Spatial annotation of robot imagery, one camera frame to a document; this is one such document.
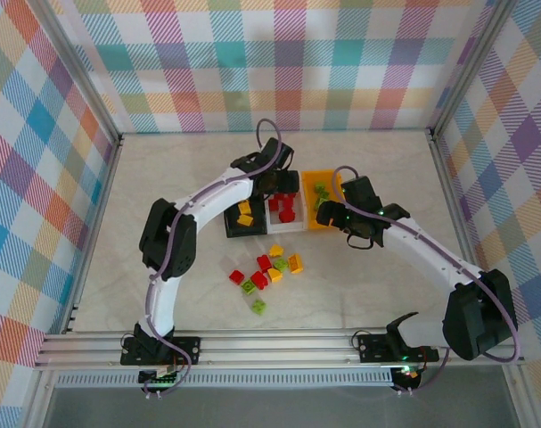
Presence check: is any aluminium side rail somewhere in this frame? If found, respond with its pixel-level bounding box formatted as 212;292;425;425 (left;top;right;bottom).
60;136;125;335
428;128;503;331

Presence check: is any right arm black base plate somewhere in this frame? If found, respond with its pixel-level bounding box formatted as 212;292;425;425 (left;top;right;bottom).
357;332;440;363

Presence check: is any orange rectangular container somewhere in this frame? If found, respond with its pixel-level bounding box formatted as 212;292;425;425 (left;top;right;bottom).
299;169;345;232

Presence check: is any green circuit board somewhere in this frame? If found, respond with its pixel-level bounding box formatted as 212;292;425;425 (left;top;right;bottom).
138;367;182;387

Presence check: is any white rectangular container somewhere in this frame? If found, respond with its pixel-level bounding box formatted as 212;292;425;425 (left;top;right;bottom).
265;191;307;235

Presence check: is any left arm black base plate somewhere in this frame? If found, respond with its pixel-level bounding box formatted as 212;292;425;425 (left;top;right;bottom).
120;336;202;367

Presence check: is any aluminium frame post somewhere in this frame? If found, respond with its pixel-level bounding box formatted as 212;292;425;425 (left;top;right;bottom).
428;0;520;137
27;0;124;146

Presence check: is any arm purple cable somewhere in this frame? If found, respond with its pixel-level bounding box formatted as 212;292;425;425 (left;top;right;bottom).
140;118;283;398
333;165;521;396

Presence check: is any black rectangular container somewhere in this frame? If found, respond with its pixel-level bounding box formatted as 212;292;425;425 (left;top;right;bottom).
224;186;270;239

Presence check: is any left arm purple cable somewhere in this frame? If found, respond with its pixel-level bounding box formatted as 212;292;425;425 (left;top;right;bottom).
140;118;283;398

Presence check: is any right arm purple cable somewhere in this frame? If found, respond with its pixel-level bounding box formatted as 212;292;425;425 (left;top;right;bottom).
333;165;521;396

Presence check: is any grey slotted cable duct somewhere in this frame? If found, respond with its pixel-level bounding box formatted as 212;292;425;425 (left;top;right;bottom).
55;372;396;388

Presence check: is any right gripper black cable loop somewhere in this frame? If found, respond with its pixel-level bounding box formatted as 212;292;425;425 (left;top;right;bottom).
345;231;378;251

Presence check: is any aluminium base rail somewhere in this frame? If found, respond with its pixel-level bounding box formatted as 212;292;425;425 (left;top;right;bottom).
36;329;526;369

